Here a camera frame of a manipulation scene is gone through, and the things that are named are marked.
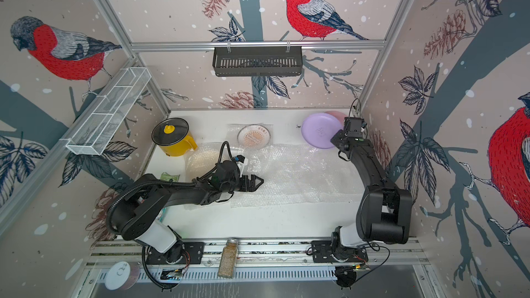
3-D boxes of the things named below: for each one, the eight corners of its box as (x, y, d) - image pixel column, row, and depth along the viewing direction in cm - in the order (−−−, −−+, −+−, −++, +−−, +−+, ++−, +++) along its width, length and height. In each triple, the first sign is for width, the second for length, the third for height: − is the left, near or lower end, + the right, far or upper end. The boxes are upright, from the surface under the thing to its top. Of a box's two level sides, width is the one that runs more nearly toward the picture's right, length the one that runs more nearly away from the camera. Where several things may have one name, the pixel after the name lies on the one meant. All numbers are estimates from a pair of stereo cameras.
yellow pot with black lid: (157, 156, 102) (144, 142, 92) (167, 132, 112) (156, 117, 102) (196, 156, 102) (187, 142, 92) (202, 132, 112) (195, 117, 102)
